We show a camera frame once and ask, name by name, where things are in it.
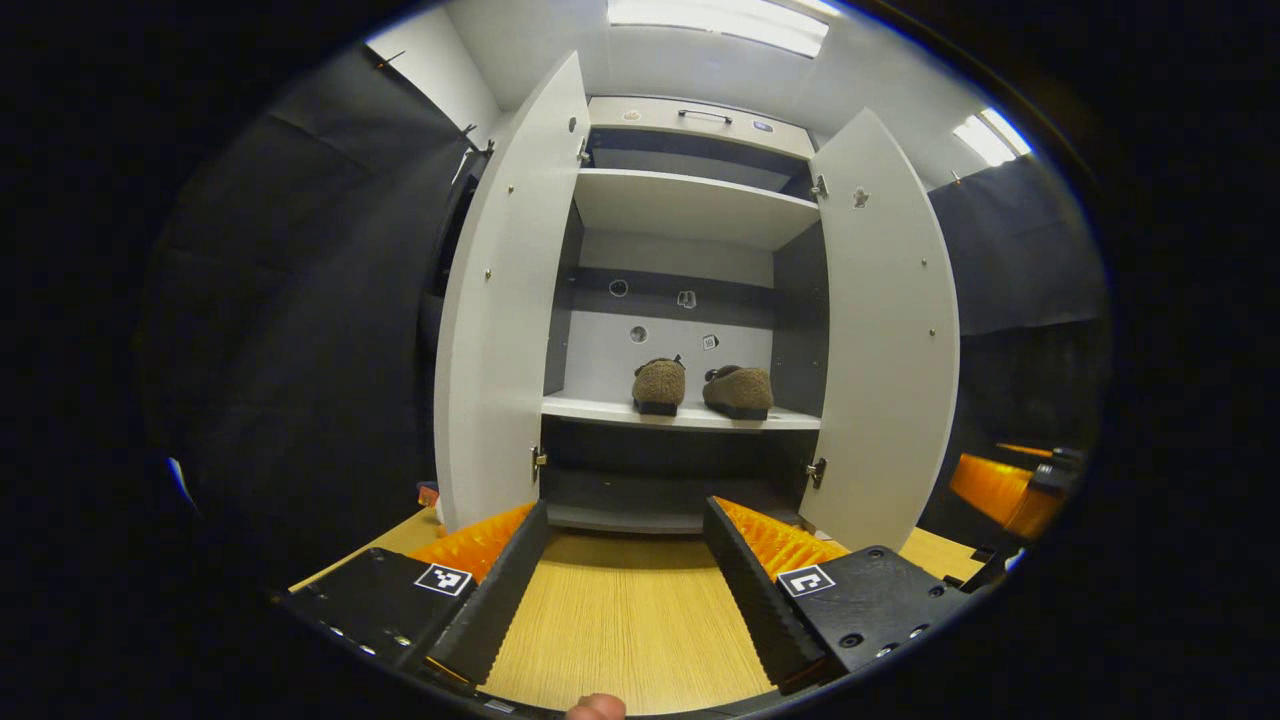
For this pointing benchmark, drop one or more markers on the ceiling light panel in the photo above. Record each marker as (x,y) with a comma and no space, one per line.
(715,25)
(990,138)

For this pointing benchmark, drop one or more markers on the brown fuzzy shoe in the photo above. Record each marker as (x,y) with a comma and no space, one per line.
(740,390)
(660,385)

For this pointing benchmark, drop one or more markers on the white cabinet drawer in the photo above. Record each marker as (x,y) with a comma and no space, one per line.
(700,125)

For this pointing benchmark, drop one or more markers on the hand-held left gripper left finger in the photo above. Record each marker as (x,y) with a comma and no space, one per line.
(495,600)

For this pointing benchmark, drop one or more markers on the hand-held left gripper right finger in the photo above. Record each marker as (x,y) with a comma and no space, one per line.
(765,610)

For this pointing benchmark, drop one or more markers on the black backdrop cloth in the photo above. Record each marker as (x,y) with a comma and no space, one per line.
(300,330)

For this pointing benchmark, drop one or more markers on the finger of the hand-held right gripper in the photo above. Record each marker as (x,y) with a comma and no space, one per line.
(1005,490)
(1060,468)

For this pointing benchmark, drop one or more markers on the white shoe cabinet door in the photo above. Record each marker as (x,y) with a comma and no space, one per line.
(500,350)
(885,330)

